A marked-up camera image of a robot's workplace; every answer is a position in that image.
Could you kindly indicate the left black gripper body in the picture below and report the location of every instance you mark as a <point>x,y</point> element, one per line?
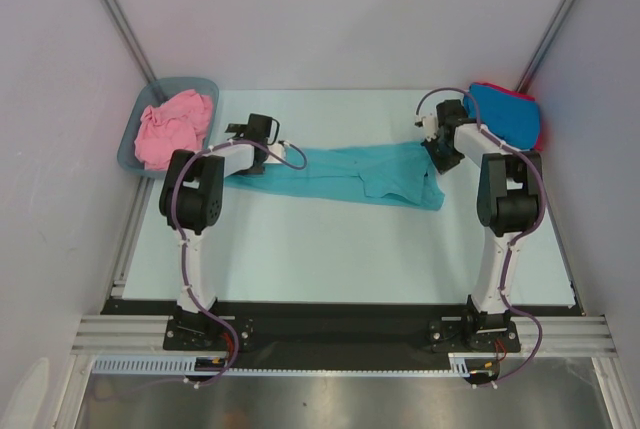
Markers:
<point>257,169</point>

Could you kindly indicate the pink crumpled t shirt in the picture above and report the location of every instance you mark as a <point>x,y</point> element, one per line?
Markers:
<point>181,123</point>

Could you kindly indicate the aluminium frame rail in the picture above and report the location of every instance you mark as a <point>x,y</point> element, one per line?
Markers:
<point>115,334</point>

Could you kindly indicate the grey plastic basket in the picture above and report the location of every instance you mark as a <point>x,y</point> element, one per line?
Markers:
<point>153,94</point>

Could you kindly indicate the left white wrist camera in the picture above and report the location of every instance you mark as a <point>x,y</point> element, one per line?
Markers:
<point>278,153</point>

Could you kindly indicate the left corner aluminium post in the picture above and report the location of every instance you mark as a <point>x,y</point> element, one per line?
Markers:
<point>118,17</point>

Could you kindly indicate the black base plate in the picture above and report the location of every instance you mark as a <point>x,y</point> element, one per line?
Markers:
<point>324,336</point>

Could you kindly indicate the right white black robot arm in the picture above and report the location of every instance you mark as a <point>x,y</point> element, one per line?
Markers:
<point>510,204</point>

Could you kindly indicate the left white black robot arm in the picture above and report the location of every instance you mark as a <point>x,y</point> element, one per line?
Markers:
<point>191,201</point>

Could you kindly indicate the grey slotted cable duct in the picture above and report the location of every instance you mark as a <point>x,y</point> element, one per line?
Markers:
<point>200,366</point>

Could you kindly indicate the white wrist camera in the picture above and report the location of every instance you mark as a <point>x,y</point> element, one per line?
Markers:
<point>278,153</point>
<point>428,124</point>

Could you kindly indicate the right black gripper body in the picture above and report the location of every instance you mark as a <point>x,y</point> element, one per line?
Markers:
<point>442,157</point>

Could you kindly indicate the right corner aluminium post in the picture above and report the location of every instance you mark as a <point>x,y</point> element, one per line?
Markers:
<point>552,31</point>

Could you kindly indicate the teal t shirt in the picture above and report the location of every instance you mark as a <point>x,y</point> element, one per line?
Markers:
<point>389,175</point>

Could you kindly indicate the corner aluminium post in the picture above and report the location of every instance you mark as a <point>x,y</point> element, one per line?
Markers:
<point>118,17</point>
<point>552,31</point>

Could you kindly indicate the blue folded t shirt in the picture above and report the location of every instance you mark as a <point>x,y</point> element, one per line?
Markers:
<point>510,116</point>

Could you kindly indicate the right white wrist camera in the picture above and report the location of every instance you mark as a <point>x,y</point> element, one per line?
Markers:
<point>428,124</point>

